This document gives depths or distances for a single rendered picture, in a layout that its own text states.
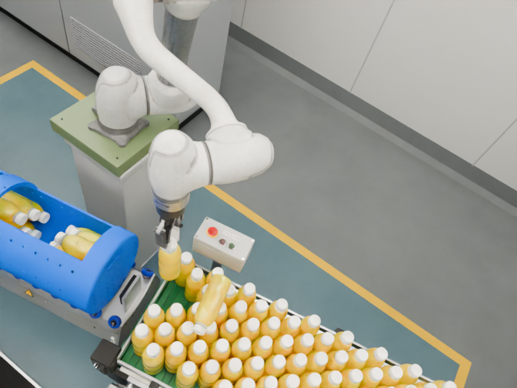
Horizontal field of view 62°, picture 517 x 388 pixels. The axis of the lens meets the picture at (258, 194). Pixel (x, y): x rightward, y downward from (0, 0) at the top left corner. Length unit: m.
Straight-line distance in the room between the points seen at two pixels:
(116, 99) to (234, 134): 0.80
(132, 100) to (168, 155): 0.84
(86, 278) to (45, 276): 0.13
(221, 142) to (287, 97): 2.85
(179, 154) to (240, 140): 0.15
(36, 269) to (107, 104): 0.65
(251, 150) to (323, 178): 2.34
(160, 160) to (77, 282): 0.61
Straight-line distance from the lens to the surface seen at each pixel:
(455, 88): 3.52
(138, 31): 1.14
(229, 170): 0.96
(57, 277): 1.43
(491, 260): 3.57
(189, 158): 0.91
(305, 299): 2.75
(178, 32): 1.43
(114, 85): 1.69
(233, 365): 1.41
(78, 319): 1.69
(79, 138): 1.87
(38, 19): 3.94
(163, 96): 1.70
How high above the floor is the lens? 2.45
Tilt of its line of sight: 54 degrees down
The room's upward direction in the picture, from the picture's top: 19 degrees clockwise
